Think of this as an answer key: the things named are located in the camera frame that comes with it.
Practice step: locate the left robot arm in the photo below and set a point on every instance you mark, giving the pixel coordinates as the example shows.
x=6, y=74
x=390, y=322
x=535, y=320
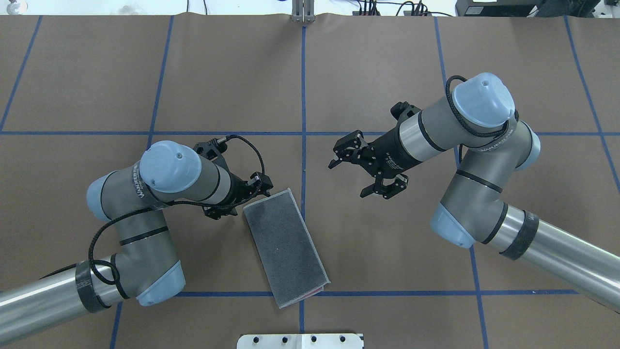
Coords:
x=133, y=255

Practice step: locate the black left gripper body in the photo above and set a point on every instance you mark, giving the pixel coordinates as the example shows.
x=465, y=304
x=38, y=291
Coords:
x=236, y=189

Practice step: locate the aluminium frame post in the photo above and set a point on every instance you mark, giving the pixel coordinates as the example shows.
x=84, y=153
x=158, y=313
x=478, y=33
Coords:
x=303, y=11

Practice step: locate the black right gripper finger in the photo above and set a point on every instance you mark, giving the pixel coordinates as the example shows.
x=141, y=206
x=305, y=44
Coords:
x=353, y=149
x=386, y=191

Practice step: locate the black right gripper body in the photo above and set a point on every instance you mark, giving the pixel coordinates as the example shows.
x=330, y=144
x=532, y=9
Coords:
x=389, y=152

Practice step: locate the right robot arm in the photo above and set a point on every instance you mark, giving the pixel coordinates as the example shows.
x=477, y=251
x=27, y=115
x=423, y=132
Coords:
x=479, y=113

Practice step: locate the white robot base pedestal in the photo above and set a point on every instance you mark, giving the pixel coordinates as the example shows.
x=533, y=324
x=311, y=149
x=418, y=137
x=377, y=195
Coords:
x=302, y=341

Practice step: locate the pink towel with grey back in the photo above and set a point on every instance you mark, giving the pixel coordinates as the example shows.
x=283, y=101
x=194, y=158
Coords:
x=289, y=257

